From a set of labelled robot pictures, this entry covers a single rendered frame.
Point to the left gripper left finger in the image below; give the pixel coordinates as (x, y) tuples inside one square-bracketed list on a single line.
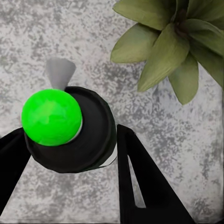
[(13, 158)]

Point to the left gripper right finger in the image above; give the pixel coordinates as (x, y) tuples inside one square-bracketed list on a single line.
[(162, 204)]

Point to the insectifuge atomizer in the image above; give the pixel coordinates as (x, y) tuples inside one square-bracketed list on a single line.
[(69, 129)]

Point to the pot plant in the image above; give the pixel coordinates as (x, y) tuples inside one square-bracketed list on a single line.
[(172, 36)]

